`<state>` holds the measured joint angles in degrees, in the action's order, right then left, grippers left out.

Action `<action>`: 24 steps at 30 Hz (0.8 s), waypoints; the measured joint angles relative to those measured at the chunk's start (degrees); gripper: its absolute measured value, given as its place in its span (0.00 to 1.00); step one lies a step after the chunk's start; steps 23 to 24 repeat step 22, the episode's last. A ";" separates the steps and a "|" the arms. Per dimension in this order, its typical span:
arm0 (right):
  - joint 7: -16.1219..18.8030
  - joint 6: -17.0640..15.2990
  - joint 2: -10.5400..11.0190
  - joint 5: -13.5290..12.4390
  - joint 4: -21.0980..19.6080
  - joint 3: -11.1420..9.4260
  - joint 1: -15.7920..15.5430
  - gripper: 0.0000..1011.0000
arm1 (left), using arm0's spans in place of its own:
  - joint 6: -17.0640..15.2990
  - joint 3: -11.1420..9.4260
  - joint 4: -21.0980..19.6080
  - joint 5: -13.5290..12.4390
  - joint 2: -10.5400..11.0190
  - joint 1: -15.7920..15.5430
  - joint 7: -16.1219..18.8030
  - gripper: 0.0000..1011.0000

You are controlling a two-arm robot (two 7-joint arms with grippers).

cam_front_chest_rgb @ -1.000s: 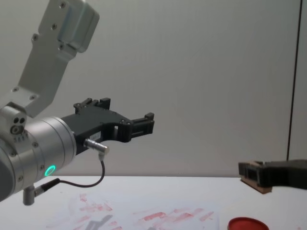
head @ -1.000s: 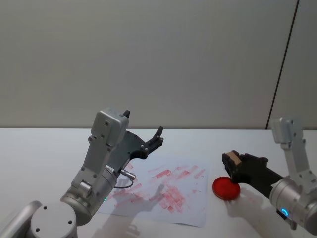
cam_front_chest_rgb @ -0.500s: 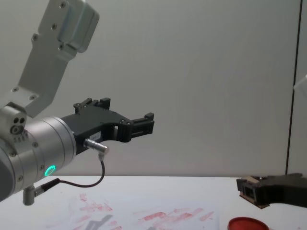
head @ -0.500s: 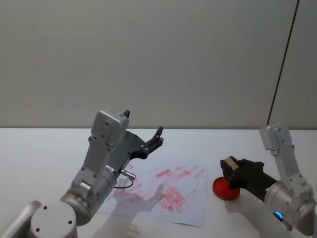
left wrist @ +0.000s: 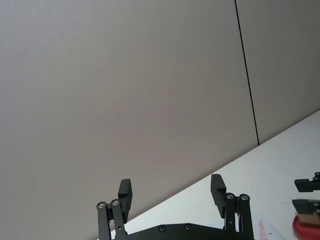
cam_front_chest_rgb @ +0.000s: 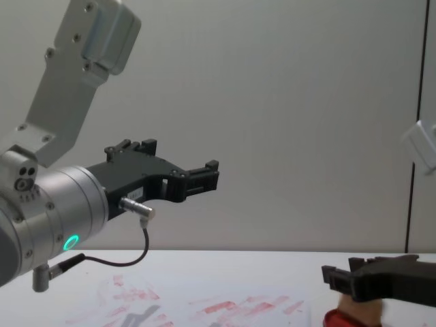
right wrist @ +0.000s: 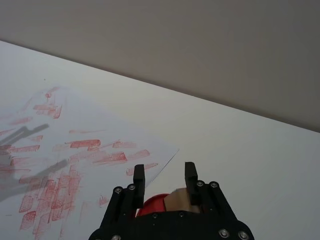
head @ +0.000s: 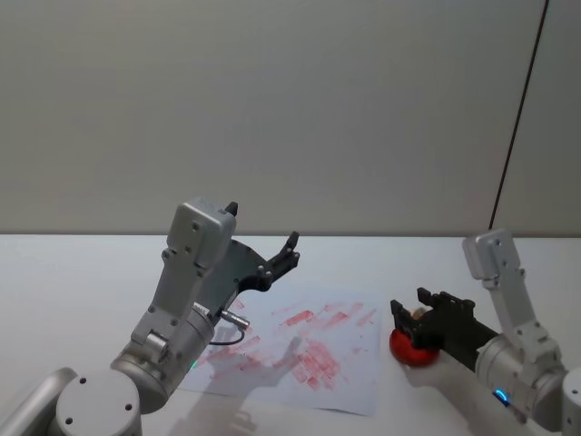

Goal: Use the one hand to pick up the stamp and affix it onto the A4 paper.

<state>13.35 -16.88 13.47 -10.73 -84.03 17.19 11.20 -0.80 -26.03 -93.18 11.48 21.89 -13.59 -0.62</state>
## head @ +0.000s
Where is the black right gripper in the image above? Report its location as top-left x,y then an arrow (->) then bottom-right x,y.
389,286 -> 501,365

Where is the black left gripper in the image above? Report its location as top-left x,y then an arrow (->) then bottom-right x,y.
199,201 -> 301,325

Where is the red round stamp wooden knob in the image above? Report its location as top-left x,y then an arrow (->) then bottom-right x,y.
389,306 -> 440,368

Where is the white paper with red marks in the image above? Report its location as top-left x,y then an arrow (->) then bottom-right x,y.
176,282 -> 388,417

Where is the thin cable with silver plug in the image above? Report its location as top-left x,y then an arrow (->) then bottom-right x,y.
194,308 -> 254,350

